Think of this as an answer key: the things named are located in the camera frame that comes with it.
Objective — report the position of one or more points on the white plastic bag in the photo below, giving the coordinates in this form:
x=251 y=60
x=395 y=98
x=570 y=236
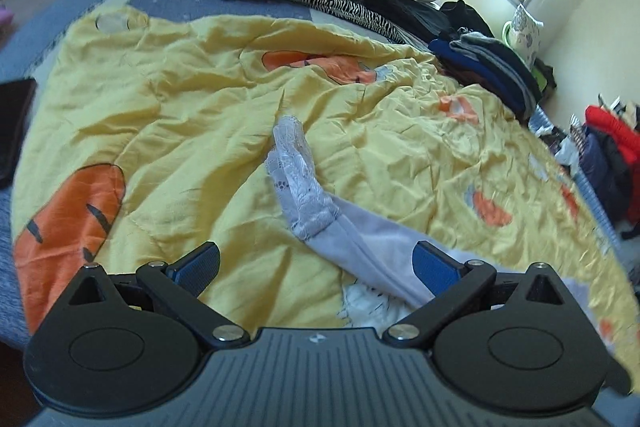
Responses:
x=567 y=154

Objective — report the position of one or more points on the green plastic chair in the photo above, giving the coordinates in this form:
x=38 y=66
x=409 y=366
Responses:
x=507 y=32

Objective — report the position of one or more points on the black cloth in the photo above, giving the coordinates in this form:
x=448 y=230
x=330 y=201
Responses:
x=410 y=14

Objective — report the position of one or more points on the zebra striped cloth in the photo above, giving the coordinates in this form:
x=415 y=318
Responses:
x=350 y=9

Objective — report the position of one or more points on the floral pillow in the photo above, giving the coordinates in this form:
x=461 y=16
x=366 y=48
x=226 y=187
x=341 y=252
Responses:
x=527 y=32

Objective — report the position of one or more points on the white lace-trimmed top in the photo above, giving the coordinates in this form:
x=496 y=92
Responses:
x=305 y=194

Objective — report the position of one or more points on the yellow printed quilt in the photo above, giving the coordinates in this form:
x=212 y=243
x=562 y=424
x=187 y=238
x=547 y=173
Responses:
x=175 y=132

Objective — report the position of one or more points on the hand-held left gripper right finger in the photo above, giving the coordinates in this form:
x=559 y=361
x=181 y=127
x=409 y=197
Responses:
x=434 y=268

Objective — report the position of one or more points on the stack of folded dark clothes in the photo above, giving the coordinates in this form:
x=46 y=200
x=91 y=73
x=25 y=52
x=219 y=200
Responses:
x=490 y=67

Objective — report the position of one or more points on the black flat object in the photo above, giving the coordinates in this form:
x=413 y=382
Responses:
x=15 y=132

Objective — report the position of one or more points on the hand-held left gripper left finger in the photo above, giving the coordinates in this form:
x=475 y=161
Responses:
x=196 y=268

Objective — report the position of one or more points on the red jacket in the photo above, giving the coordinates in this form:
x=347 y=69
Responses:
x=607 y=122

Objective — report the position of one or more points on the navy jacket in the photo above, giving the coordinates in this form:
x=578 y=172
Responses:
x=597 y=162

